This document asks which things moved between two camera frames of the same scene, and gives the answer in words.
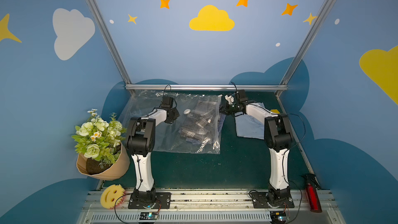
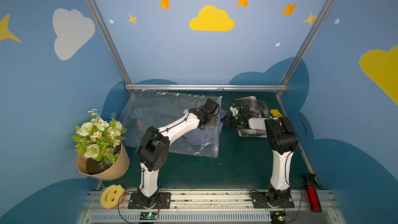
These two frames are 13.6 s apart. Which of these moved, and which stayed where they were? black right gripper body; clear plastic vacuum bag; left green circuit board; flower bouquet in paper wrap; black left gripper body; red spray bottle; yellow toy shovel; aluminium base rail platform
Moved: black left gripper body; black right gripper body
Stayed: yellow toy shovel; left green circuit board; aluminium base rail platform; clear plastic vacuum bag; red spray bottle; flower bouquet in paper wrap
